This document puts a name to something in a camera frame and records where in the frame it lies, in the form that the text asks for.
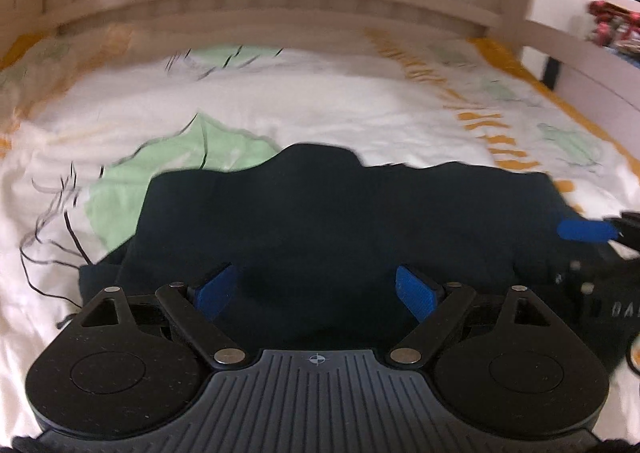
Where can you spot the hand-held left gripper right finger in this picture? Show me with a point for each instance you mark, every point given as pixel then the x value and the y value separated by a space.
pixel 415 294

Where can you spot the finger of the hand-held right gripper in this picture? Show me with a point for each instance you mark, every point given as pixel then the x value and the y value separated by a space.
pixel 585 229

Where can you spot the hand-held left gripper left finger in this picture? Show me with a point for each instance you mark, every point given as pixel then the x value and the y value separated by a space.
pixel 217 290

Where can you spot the dark hoodie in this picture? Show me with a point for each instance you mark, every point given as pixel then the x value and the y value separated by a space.
pixel 325 223

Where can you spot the pile of red packets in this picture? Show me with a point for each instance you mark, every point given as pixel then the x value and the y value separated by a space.
pixel 615 25

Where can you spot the printed bed sheet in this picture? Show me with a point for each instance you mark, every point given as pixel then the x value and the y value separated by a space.
pixel 320 88

